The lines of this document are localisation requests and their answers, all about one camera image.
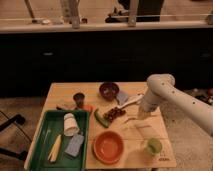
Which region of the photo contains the silver metal fork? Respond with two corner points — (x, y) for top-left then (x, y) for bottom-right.
(122, 117), (138, 124)

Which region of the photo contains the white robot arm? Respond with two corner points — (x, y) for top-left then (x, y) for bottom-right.
(138, 74), (213, 137)

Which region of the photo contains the dark maroon bowl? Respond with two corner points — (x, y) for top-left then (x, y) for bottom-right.
(99, 82), (119, 101)

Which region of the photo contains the orange red bowl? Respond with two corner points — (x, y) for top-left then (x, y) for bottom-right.
(92, 131), (124, 165)

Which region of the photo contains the white serving spoon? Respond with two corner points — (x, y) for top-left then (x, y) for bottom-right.
(117, 94), (143, 109)

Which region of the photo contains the grey cloth piece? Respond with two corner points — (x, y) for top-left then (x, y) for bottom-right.
(116, 90), (129, 105)

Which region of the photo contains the brown grape bunch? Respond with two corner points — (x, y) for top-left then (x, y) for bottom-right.
(104, 107), (126, 122)

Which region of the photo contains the wooden folding table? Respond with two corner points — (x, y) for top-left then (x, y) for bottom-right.
(24, 83), (176, 171)

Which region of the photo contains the green lidded cup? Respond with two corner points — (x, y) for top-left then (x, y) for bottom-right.
(145, 138), (163, 156)

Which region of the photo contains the green chili pepper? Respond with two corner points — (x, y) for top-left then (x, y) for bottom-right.
(94, 109), (110, 128)

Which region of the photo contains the orange carrot toy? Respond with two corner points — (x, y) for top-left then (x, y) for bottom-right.
(83, 105), (93, 113)

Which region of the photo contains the small dark cup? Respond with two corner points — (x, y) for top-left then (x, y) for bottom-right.
(73, 93), (85, 108)

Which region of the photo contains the blue grey sponge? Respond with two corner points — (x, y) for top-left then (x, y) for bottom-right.
(65, 134), (84, 157)

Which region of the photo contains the white paper cup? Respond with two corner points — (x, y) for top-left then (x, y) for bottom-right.
(64, 113), (79, 136)

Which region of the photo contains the green plastic tray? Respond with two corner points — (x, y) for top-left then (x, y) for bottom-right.
(27, 110), (89, 171)

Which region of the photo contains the black chair base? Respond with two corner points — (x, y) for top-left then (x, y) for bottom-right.
(0, 110), (30, 161)

